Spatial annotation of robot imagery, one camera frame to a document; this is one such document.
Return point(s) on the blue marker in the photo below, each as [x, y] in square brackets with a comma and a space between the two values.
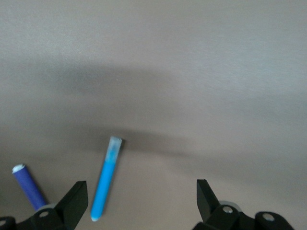
[106, 182]

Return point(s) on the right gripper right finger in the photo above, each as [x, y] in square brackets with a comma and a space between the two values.
[216, 215]

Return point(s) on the purple marker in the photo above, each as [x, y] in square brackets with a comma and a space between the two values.
[28, 187]

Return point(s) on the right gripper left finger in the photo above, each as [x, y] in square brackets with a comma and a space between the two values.
[69, 208]

